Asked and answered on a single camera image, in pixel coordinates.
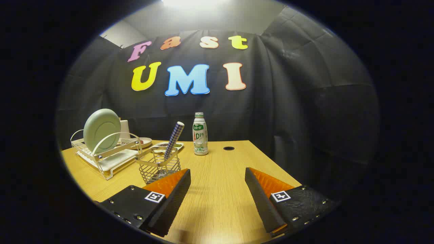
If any white wire dish rack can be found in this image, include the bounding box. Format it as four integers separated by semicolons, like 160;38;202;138
70;129;143;180

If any white drink bottle green label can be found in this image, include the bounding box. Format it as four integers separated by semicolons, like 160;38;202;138
193;112;209;156

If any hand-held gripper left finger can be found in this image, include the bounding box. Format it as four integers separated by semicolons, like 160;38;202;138
97;168;191;238

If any checkered handle spoon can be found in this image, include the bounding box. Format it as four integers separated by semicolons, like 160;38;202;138
159;122;185;175

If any white toaster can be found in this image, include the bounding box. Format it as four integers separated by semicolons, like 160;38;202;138
119;120;131;140

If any metal wire basket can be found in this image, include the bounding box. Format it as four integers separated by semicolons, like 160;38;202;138
136;146;182;185

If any white divided sauce dish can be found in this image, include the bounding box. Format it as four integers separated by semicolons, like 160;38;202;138
152;142;184;153

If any black backdrop cloth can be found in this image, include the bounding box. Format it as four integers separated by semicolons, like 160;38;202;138
56;7;380;197

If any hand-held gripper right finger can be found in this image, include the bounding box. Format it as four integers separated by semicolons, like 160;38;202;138
245;167;339;238

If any round white plate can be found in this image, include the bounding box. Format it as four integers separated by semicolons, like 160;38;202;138
131;137;153;150

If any pale green plate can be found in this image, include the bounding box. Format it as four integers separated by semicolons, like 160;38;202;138
83;108;121;154

